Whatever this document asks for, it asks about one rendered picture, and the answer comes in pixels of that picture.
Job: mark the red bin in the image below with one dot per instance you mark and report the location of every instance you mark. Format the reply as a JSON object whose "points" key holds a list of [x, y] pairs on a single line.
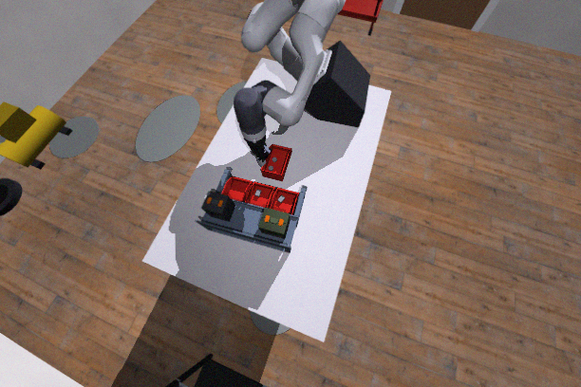
{"points": [[289, 203], [237, 188], [283, 155], [265, 198]]}

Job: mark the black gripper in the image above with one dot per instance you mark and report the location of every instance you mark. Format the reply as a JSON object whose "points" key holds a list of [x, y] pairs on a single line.
{"points": [[259, 150]]}

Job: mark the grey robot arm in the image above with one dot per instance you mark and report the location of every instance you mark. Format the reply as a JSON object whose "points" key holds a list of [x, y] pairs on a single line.
{"points": [[301, 54]]}

